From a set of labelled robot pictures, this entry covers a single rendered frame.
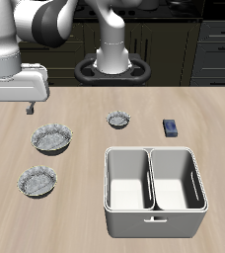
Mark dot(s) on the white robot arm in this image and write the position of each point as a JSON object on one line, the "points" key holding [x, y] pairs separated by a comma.
{"points": [[111, 49]]}

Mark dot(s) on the white two-bin basket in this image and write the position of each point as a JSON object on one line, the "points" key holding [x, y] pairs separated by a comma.
{"points": [[154, 194]]}

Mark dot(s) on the largest grey fluted bowl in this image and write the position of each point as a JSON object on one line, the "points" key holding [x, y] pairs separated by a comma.
{"points": [[52, 138]]}

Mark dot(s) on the smallest grey fluted bowl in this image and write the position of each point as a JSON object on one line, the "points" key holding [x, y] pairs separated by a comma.
{"points": [[118, 119]]}

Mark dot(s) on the middle-sized grey fluted bowl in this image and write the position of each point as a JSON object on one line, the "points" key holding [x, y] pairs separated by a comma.
{"points": [[37, 181]]}

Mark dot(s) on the small blue box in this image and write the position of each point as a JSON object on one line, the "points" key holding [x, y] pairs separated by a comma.
{"points": [[170, 127]]}

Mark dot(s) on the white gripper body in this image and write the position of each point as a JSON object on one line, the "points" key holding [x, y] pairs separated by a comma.
{"points": [[15, 87]]}

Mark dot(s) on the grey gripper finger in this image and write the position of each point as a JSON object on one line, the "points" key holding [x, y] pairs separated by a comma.
{"points": [[30, 107]]}

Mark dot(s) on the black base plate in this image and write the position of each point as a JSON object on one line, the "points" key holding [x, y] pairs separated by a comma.
{"points": [[85, 70]]}

